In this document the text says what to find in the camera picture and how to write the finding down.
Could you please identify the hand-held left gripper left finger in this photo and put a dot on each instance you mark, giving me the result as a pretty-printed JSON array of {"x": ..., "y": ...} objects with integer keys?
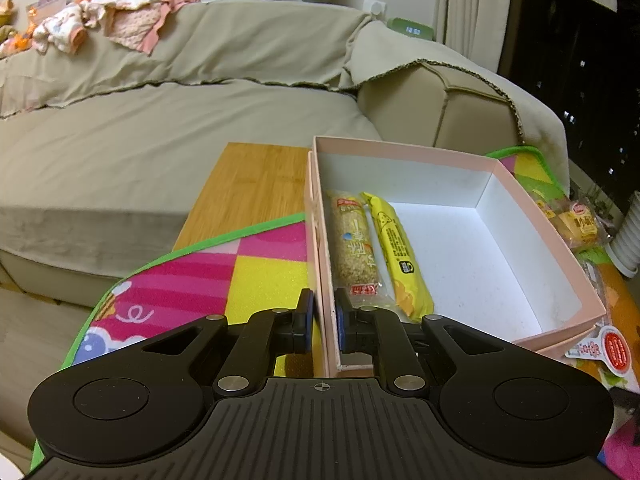
[{"x": 309, "y": 321}]

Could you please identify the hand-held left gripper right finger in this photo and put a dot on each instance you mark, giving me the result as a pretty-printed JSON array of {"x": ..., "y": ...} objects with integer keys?
[{"x": 341, "y": 326}]

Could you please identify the sesame bar packet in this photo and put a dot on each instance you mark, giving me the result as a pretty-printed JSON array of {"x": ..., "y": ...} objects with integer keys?
[{"x": 352, "y": 240}]

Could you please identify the yellow snack packet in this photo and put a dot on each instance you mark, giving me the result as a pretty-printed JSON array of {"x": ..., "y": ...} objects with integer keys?
[{"x": 395, "y": 250}]

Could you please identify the pink cardboard box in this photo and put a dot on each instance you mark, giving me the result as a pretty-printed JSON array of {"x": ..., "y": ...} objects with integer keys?
[{"x": 500, "y": 270}]

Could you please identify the bread packet with red label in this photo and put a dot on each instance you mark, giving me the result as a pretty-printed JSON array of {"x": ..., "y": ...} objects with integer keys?
[{"x": 575, "y": 222}]

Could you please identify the red white snack packet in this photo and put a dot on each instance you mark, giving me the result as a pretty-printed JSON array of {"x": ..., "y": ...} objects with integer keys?
[{"x": 612, "y": 352}]

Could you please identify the colourful cartoon play mat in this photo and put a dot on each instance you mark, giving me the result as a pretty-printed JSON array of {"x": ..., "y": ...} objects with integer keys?
[{"x": 265, "y": 270}]

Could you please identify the beige sofa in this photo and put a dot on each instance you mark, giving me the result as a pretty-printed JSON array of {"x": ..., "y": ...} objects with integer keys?
[{"x": 465, "y": 105}]

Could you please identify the beige fringed sofa cover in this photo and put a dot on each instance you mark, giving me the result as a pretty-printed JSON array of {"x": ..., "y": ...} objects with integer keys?
[
  {"x": 200, "y": 45},
  {"x": 400, "y": 45}
]

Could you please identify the white ribbed plant pot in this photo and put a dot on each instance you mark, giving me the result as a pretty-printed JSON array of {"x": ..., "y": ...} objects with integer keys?
[{"x": 626, "y": 245}]

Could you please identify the green digital clock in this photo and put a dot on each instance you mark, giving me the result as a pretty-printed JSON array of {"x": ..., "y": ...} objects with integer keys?
[{"x": 410, "y": 29}]

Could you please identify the dark window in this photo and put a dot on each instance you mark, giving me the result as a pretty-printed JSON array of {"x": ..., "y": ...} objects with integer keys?
[{"x": 575, "y": 85}]

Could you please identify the cream curtain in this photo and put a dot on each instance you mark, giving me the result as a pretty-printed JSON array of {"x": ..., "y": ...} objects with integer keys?
[{"x": 475, "y": 10}]

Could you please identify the pink floral baby garment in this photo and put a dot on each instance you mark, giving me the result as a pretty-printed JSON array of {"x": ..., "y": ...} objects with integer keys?
[{"x": 135, "y": 25}]

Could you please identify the white orange printed baby garment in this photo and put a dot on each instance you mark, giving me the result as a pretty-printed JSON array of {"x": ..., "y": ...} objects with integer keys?
[{"x": 60, "y": 27}]

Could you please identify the yellow soft toy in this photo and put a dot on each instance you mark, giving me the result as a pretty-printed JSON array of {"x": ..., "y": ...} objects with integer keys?
[{"x": 6, "y": 20}]

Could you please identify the white wall socket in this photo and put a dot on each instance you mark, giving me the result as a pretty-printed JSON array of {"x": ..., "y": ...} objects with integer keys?
[{"x": 375, "y": 6}]

